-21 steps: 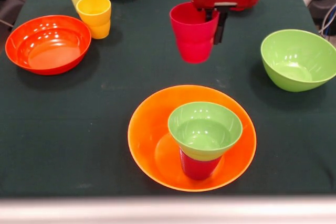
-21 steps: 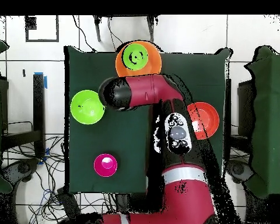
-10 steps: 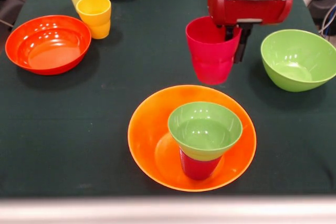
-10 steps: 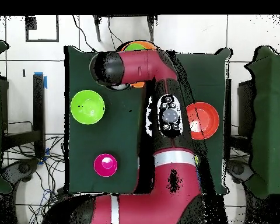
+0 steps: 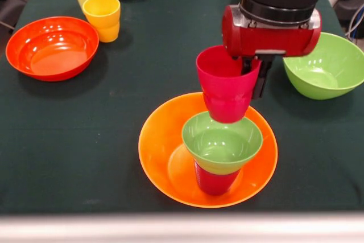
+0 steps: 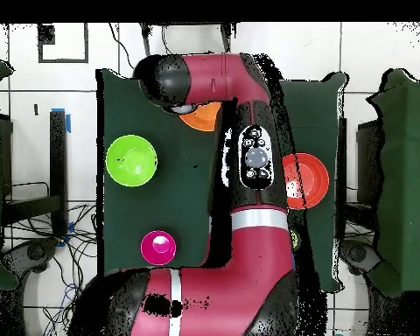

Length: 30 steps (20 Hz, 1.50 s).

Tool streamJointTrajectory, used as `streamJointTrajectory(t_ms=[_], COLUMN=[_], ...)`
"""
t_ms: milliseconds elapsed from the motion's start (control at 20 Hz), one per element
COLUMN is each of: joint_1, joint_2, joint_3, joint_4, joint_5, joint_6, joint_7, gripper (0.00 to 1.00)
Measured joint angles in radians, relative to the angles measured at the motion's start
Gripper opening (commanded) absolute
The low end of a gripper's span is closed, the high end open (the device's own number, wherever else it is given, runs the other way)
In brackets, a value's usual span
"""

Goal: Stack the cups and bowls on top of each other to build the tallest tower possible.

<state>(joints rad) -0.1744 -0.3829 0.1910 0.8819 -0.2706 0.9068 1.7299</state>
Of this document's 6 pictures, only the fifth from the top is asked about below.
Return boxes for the large green bowl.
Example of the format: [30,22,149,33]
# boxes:
[283,32,364,101]

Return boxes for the dark green tablecloth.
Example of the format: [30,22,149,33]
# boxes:
[0,0,364,215]

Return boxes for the tangle of cables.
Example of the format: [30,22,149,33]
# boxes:
[345,6,364,46]

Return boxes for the wide red-orange bowl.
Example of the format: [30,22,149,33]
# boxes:
[5,16,100,82]

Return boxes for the small green bowl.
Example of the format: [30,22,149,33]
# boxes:
[181,111,263,175]

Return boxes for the yellow cup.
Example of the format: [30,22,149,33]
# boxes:
[82,0,121,43]

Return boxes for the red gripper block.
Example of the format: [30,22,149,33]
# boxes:
[221,5,322,100]

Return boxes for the pink cup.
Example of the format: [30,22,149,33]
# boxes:
[195,45,262,125]

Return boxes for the purple cup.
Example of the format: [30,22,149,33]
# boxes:
[194,159,242,196]

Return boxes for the large orange bowl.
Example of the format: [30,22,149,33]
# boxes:
[138,92,279,209]

